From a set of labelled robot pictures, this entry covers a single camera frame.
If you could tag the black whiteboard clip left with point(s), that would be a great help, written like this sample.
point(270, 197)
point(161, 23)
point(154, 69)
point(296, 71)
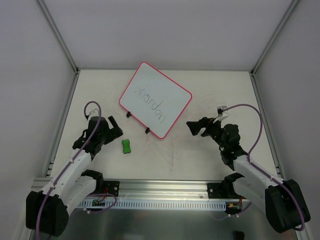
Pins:
point(128, 115)

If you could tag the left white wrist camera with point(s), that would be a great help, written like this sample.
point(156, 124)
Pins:
point(93, 113)

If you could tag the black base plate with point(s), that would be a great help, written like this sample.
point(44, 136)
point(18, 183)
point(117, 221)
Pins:
point(111, 187)
point(218, 191)

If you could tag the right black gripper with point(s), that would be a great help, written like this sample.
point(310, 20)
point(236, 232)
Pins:
point(208, 127)

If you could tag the small black object bottom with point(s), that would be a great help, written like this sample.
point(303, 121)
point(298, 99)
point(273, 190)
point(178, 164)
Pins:
point(238, 235)

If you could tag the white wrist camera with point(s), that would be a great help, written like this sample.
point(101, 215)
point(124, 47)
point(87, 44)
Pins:
point(222, 114)
point(93, 113)

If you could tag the aluminium mounting rail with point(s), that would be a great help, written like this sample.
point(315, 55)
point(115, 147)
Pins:
point(160, 187)

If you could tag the green whiteboard eraser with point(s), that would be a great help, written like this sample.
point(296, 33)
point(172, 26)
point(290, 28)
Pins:
point(126, 148)

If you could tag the right aluminium frame post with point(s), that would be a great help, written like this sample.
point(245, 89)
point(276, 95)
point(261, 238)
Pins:
point(280, 26)

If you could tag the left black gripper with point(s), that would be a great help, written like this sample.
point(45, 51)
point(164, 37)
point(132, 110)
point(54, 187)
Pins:
point(110, 132)

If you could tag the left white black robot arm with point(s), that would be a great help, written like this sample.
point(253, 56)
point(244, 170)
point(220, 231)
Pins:
point(48, 210)

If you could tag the pink framed whiteboard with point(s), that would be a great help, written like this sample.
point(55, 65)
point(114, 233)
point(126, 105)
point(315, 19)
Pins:
point(154, 99)

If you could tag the white slotted cable duct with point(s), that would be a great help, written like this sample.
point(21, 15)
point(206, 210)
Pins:
point(139, 204)

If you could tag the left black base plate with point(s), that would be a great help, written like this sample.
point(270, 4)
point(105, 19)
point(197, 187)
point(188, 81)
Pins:
point(111, 187)

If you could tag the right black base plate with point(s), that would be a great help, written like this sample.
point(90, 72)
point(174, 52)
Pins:
point(218, 191)

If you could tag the left aluminium frame post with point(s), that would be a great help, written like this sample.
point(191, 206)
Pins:
point(53, 26)

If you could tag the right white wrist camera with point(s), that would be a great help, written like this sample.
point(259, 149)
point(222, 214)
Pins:
point(222, 114)

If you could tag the aluminium frame post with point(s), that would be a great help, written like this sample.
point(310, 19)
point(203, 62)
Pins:
point(53, 26)
point(280, 26)

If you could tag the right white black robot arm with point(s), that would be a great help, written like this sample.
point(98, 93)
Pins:
point(280, 200)

